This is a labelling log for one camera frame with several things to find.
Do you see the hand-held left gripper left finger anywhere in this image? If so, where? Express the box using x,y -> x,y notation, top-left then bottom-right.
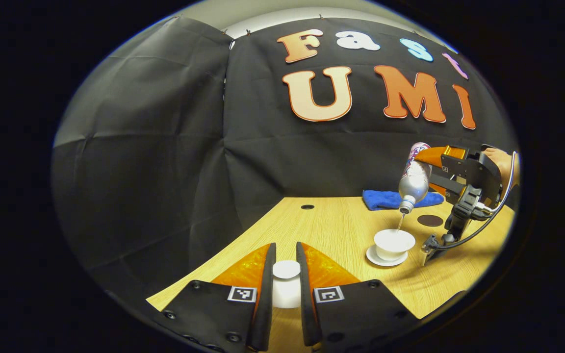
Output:
153,243 -> 277,353

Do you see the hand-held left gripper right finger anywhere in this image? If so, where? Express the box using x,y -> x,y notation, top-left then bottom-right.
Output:
296,242 -> 418,353

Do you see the white teacup lid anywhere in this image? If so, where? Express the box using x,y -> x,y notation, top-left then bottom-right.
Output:
272,260 -> 303,309

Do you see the silver water bottle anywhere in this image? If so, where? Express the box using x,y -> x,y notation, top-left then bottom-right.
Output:
398,142 -> 433,215

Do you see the white teacup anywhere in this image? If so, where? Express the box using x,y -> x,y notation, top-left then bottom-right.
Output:
374,228 -> 416,261

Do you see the blue towel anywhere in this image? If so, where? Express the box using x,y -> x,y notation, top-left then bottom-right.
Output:
362,190 -> 445,211

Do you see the white saucer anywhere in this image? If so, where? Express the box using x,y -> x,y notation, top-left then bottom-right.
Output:
366,244 -> 409,267

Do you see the black backdrop cloth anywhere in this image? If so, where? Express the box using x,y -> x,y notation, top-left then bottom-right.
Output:
51,15 -> 518,295

